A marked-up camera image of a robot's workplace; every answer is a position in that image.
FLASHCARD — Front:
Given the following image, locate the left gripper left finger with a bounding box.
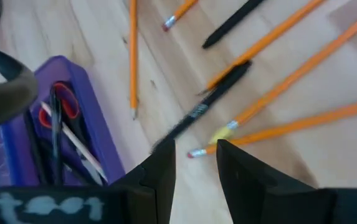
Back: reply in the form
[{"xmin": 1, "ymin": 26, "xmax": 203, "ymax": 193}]
[{"xmin": 0, "ymin": 139, "xmax": 176, "ymax": 224}]

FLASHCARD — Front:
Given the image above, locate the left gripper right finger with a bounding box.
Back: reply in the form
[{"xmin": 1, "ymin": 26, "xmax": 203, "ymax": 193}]
[{"xmin": 217, "ymin": 139, "xmax": 357, "ymax": 224}]

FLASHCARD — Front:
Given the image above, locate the orange pencil red eraser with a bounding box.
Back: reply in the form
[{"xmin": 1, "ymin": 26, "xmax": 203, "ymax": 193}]
[
  {"xmin": 186, "ymin": 99, "xmax": 357, "ymax": 159},
  {"xmin": 198, "ymin": 0, "xmax": 326, "ymax": 96},
  {"xmin": 129, "ymin": 0, "xmax": 139, "ymax": 121},
  {"xmin": 161, "ymin": 0, "xmax": 199, "ymax": 32}
]

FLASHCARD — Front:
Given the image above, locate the purple plastic supply box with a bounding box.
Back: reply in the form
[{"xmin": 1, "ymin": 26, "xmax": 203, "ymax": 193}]
[{"xmin": 0, "ymin": 55, "xmax": 126, "ymax": 194}]

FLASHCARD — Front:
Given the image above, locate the black pen silver print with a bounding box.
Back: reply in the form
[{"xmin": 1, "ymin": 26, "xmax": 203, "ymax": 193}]
[{"xmin": 151, "ymin": 60, "xmax": 253, "ymax": 154}]

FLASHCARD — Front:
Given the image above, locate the long slim black pen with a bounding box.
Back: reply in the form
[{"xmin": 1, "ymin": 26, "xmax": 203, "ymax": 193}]
[{"xmin": 49, "ymin": 85, "xmax": 63, "ymax": 185}]

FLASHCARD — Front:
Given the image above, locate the orange pencil yellow eraser cap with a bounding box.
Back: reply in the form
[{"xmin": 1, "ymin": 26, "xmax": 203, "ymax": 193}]
[{"xmin": 209, "ymin": 7, "xmax": 357, "ymax": 144}]

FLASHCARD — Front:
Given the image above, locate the black marker pen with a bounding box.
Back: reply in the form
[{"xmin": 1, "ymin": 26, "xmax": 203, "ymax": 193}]
[
  {"xmin": 24, "ymin": 110, "xmax": 50, "ymax": 185},
  {"xmin": 201, "ymin": 0, "xmax": 265, "ymax": 50}
]

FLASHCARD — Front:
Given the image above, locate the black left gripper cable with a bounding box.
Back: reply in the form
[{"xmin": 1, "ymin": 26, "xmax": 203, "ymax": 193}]
[{"xmin": 0, "ymin": 42, "xmax": 39, "ymax": 132}]

